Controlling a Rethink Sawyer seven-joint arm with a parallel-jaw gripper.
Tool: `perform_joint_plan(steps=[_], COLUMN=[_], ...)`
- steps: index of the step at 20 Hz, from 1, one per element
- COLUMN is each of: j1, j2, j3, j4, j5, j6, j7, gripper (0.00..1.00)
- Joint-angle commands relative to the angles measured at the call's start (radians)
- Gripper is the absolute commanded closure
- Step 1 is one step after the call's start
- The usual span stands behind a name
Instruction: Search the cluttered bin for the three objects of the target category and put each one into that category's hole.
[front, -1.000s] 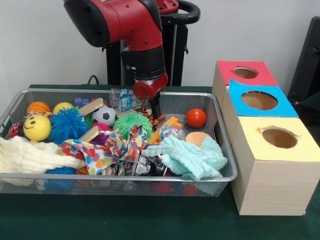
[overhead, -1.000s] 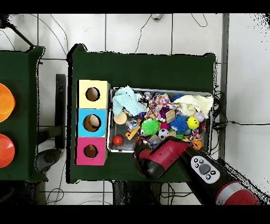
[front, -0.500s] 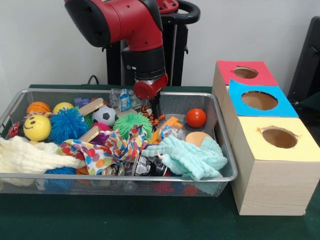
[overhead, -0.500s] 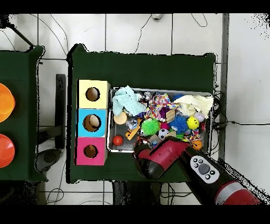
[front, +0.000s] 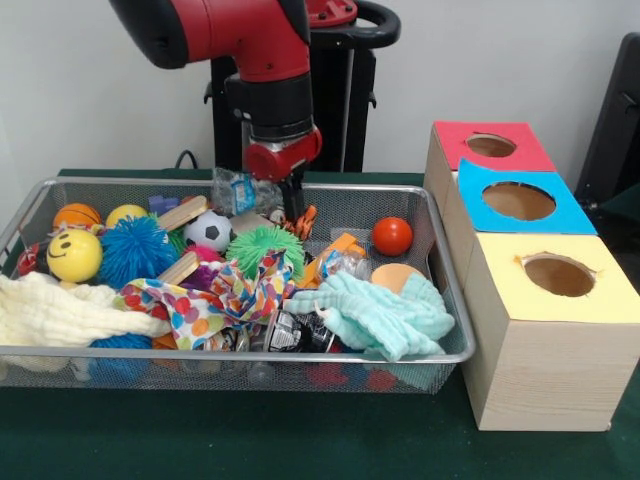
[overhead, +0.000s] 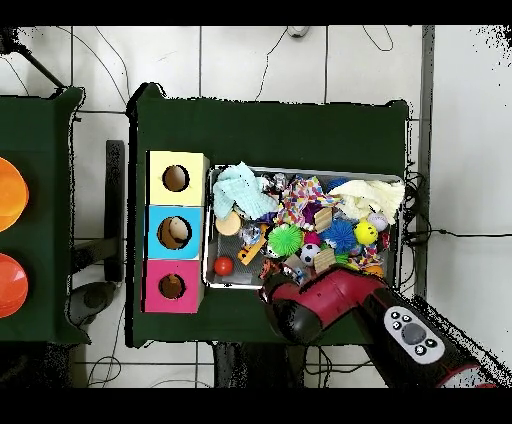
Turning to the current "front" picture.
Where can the orange striped tiger plush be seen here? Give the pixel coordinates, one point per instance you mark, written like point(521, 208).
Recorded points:
point(305, 225)

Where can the green furry monster toy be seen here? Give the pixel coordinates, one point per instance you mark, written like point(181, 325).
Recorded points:
point(265, 248)

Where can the black stand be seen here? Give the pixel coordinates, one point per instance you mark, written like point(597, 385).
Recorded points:
point(615, 130)

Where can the crushed clear plastic bottle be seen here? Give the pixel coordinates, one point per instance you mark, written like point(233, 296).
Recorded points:
point(240, 190)

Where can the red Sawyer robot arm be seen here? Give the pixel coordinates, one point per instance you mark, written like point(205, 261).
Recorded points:
point(260, 50)

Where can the cream yellow cloth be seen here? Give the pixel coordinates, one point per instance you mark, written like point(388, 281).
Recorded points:
point(55, 310)

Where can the wooden box with three holes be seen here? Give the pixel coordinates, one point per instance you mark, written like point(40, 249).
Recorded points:
point(540, 360)

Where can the dark green table cloth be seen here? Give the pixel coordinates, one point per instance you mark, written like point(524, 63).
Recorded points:
point(250, 440)

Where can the orange toy basketball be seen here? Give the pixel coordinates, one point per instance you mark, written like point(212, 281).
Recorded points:
point(78, 215)

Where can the colourful polka dot cloth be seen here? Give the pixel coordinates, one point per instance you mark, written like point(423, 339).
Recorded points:
point(200, 305)

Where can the orange flat plastic toy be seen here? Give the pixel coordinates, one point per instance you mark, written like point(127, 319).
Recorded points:
point(345, 248)

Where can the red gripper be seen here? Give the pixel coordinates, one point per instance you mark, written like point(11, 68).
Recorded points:
point(285, 155)

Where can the mint green cloth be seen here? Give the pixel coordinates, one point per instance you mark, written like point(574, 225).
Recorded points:
point(380, 315)

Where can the toy hamburger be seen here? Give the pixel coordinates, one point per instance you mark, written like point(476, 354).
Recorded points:
point(392, 276)

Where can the blue spiky ball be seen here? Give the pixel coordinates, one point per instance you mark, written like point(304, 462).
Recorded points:
point(122, 342)
point(138, 250)

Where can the shallow clear mesh bin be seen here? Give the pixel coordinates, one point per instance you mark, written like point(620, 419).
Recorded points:
point(440, 300)

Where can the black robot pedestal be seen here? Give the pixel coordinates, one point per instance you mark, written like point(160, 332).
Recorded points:
point(350, 100)

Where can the large yellow ball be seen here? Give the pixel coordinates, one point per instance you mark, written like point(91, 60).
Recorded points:
point(75, 256)

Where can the red ball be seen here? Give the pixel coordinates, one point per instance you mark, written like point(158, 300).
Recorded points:
point(392, 237)

